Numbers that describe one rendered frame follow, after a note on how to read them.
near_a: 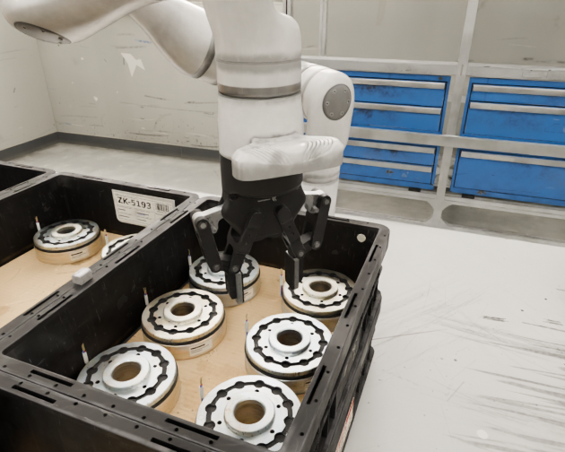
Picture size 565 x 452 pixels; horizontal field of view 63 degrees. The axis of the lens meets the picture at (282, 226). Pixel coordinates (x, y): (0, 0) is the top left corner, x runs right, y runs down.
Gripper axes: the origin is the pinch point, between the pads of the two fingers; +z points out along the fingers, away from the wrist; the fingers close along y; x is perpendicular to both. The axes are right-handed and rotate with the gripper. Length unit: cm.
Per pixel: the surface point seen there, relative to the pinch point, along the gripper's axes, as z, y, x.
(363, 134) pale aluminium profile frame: 38, -113, -153
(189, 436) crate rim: 2.1, 11.3, 13.6
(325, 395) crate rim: 2.6, 0.3, 13.9
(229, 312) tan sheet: 12.3, 1.0, -11.7
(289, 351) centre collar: 8.5, -1.8, 2.1
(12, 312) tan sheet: 12.1, 28.1, -23.5
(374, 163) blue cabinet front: 54, -119, -151
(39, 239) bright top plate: 9.3, 24.5, -39.1
